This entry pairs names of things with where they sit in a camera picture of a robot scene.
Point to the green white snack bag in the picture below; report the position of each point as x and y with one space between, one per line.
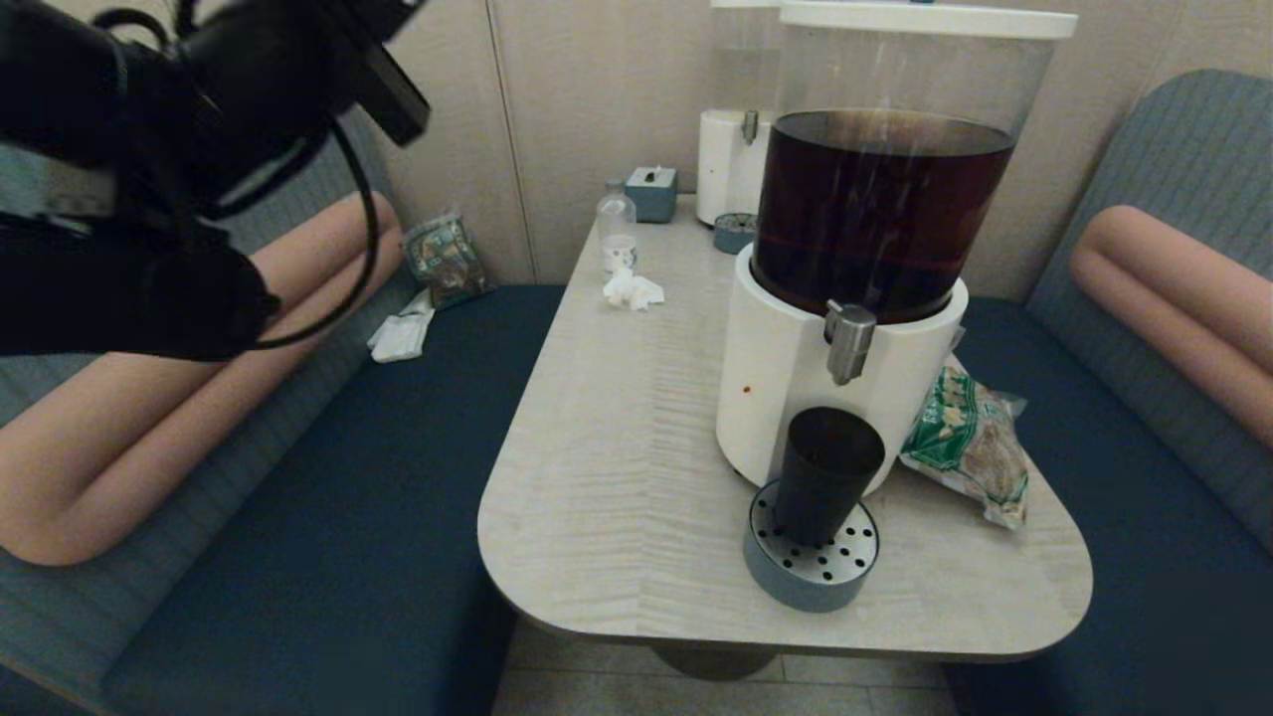
965 447

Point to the brown green snack bag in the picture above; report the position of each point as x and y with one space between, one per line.
448 262

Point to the large dispenser with dark tea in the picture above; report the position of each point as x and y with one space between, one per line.
796 378

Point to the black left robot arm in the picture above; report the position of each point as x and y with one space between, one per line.
119 278

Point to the teal bench with long bolster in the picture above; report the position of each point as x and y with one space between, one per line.
298 517

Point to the dark table pedestal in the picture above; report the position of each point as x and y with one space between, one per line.
714 662

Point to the blue grey tissue box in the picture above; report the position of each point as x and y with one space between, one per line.
651 197

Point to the silver dispenser tap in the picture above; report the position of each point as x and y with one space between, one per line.
851 343

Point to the crumpled white tissue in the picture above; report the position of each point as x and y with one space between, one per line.
632 289

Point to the short pink bolster cushion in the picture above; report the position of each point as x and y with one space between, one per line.
1174 288

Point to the teal bench with short bolster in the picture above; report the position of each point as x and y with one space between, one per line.
1144 547

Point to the white large dispenser lid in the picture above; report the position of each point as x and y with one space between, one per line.
925 20

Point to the long pink bolster cushion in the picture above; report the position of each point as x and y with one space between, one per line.
149 447

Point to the small round drip tray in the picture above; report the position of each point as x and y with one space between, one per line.
734 235

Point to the white napkin pack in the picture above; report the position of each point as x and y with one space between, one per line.
403 336

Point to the black plastic cup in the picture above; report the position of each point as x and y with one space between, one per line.
825 477

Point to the clear plastic bottle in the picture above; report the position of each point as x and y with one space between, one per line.
617 227

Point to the round perforated drip tray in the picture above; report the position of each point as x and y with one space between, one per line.
796 587

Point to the small white drink dispenser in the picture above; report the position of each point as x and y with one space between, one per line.
726 169

